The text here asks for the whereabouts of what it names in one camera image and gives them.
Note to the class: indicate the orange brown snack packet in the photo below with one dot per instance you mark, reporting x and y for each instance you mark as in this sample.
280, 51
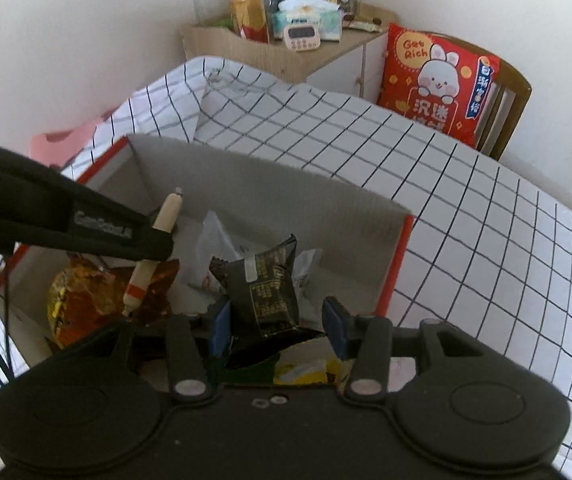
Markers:
160, 285

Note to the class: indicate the red rabbit cushion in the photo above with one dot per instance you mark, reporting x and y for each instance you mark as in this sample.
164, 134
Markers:
426, 75

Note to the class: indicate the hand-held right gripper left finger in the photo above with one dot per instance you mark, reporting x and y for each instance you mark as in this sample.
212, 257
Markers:
222, 325

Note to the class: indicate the white snack packet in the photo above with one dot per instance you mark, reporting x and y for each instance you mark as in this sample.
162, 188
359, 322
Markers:
216, 250

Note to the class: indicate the white checked tablecloth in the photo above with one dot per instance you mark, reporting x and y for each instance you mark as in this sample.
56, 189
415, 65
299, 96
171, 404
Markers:
466, 240

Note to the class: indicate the black snack packet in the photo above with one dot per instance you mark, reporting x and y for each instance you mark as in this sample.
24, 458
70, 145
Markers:
266, 290

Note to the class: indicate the pale green tissue pack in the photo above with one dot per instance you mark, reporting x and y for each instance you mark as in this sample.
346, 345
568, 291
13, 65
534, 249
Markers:
327, 22

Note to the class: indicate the pink printed cushion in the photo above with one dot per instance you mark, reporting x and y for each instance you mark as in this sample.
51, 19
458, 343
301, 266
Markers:
66, 140

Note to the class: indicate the dark green snack packet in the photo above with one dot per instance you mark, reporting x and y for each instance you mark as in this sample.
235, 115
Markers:
251, 367

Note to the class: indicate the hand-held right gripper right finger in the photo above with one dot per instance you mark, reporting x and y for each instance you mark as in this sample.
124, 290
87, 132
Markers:
335, 325

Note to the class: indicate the red cardboard box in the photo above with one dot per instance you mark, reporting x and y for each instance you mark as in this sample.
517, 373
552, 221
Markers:
286, 195

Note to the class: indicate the wooden side cabinet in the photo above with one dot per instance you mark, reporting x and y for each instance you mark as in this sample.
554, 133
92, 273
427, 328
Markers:
266, 62

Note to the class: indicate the beige sausage stick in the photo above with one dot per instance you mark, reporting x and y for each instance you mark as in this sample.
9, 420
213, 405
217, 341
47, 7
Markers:
168, 210

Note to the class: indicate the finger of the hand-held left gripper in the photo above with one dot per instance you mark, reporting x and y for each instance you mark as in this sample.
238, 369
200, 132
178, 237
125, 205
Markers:
153, 245

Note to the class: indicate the orange drink bottle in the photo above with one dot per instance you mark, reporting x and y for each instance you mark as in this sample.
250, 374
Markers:
248, 10

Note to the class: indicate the red and yellow snack packet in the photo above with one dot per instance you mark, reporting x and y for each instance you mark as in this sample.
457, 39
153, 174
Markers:
81, 300

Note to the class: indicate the white digital timer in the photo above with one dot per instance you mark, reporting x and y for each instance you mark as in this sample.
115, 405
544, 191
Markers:
300, 35

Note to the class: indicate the wooden chair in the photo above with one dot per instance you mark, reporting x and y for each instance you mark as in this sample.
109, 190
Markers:
513, 105

